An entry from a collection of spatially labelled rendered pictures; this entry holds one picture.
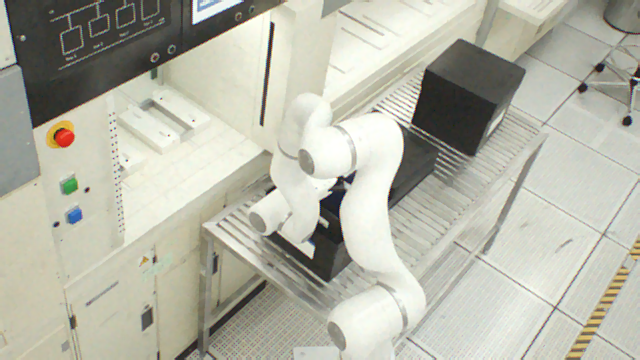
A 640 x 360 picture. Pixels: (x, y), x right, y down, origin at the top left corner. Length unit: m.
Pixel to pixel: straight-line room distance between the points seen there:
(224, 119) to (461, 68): 0.86
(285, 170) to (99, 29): 0.50
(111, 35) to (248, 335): 1.60
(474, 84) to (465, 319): 1.07
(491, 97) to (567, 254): 1.28
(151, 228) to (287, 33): 0.66
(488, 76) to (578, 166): 1.59
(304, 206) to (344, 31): 1.30
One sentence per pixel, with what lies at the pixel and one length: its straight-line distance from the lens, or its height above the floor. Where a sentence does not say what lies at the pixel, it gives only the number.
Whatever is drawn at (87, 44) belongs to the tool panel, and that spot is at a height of 1.54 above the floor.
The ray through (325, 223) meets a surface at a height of 0.94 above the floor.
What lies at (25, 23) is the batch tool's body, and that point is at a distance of 1.33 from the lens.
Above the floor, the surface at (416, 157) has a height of 0.86.
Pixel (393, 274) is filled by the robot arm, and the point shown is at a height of 1.23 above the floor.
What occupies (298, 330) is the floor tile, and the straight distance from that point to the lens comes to 2.80.
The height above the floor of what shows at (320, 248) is 0.88.
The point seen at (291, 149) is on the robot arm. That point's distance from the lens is 1.50.
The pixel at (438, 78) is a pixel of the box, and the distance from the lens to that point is 2.43.
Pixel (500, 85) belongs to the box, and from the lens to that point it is 2.48.
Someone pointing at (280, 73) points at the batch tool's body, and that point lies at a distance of 1.98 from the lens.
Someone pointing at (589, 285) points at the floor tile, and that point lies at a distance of 3.40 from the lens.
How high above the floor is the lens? 2.35
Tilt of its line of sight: 44 degrees down
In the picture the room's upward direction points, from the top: 12 degrees clockwise
